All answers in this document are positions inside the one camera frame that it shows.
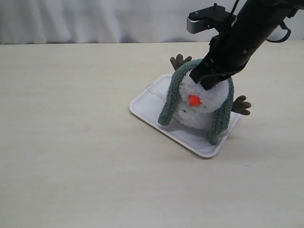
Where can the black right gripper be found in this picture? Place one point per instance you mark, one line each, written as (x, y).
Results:
(228, 54)

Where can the white plush snowman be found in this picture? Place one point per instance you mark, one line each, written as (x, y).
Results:
(240, 104)

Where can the green knitted scarf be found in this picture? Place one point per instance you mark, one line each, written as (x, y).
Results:
(193, 106)

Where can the white rectangular plastic tray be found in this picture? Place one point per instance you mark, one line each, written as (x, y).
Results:
(147, 108)

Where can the white backdrop curtain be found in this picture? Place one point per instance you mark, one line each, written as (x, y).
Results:
(99, 21)

